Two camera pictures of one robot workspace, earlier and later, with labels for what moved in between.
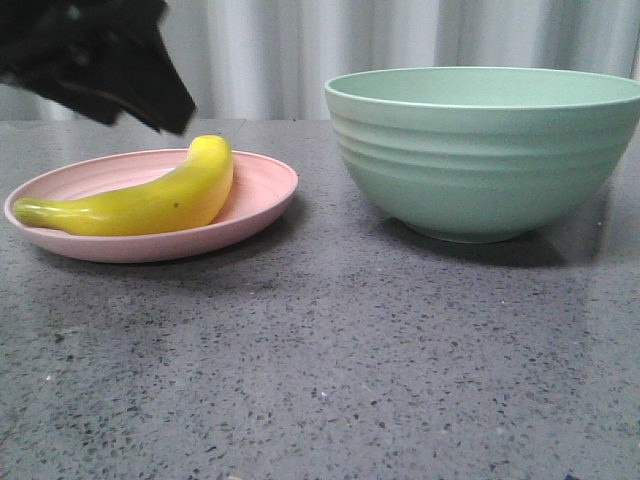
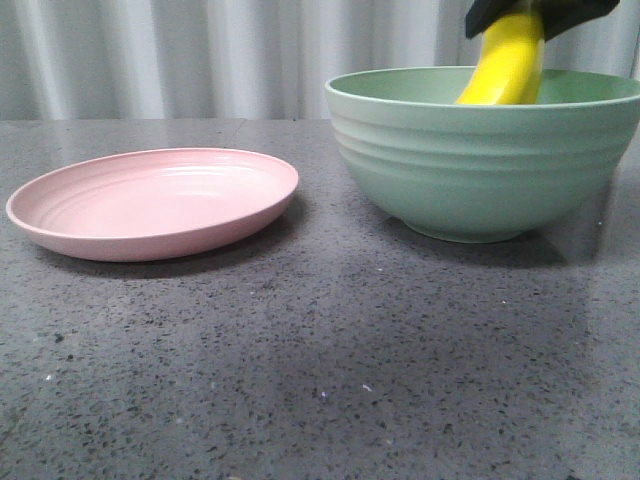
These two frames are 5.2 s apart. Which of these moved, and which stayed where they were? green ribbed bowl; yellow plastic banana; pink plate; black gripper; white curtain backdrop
Moved: yellow plastic banana; black gripper
Stayed: green ribbed bowl; pink plate; white curtain backdrop
